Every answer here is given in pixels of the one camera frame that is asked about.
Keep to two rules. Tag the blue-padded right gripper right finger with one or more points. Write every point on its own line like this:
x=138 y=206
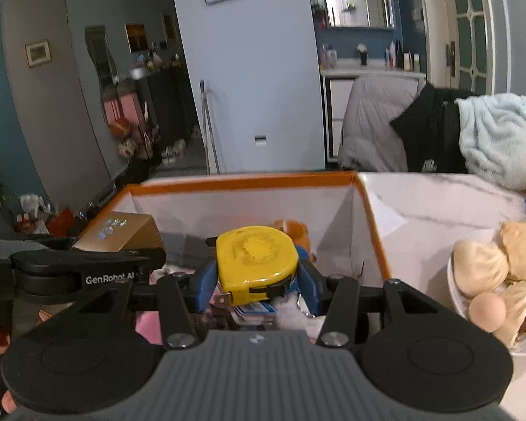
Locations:
x=334 y=297

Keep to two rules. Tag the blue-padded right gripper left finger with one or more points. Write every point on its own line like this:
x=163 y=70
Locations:
x=182 y=300

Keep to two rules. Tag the rooster plush toy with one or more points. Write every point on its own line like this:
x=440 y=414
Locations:
x=292 y=312

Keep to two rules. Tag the yellow tape measure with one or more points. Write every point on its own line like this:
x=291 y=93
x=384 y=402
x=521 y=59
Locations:
x=255 y=263

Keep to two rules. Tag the small gold cardboard box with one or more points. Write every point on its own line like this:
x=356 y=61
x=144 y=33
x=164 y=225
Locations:
x=119 y=231

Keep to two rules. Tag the grey padded jacket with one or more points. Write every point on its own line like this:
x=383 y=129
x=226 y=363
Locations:
x=368 y=142

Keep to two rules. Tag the white bowl of buns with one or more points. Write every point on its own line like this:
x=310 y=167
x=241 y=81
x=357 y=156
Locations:
x=486 y=275

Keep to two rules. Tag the basketball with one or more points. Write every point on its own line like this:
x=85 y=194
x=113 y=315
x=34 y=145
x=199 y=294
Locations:
x=120 y=128

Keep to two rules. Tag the black shoe cabinet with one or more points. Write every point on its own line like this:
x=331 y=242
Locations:
x=170 y=101

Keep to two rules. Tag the black jacket on chair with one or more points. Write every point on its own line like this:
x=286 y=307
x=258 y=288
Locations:
x=430 y=131

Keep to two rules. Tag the light blue fluffy towel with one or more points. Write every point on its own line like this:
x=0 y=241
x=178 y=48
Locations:
x=493 y=138

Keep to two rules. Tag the green panelled door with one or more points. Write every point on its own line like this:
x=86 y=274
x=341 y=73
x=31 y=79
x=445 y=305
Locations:
x=470 y=55

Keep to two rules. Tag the framed picture left wall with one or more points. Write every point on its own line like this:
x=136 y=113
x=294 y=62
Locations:
x=38 y=53

